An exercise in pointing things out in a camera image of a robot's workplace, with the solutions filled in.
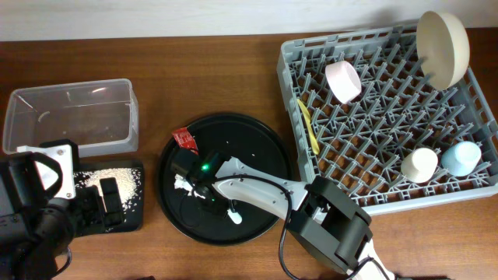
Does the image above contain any pink bowl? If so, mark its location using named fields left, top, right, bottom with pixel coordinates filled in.
left=324, top=61, right=362, bottom=104

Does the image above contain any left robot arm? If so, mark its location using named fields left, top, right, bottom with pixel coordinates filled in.
left=1, top=152, right=125, bottom=280

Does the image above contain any light green plastic knife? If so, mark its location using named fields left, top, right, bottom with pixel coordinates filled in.
left=227, top=209, right=242, bottom=225

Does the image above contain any white napkin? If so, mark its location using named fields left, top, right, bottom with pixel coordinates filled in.
left=174, top=174, right=193, bottom=196

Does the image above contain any red sauce packet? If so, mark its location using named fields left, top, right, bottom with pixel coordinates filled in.
left=172, top=128, right=198, bottom=154

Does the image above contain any black rectangular tray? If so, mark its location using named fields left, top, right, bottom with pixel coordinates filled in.
left=73, top=159, right=145, bottom=234

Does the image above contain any white cup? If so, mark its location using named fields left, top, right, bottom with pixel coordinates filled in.
left=401, top=148, right=438, bottom=184

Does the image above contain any rice grains pile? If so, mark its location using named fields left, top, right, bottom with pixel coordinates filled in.
left=74, top=168, right=142, bottom=212

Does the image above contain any clear plastic bin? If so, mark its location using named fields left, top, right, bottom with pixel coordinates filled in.
left=2, top=79, right=139, bottom=157

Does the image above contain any grey dishwasher rack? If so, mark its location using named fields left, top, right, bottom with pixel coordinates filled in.
left=277, top=26, right=497, bottom=215

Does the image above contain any light blue cup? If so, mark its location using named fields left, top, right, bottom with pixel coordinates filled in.
left=441, top=141, right=482, bottom=177

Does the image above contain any yellow plastic knife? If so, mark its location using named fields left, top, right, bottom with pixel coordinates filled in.
left=297, top=100, right=320, bottom=155

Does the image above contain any cream shallow bowl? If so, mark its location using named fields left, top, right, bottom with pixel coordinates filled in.
left=416, top=11, right=470, bottom=90

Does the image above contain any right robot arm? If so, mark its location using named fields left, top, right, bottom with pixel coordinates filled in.
left=171, top=149, right=396, bottom=279

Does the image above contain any round black serving tray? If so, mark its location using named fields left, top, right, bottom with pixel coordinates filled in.
left=156, top=113, right=294, bottom=246

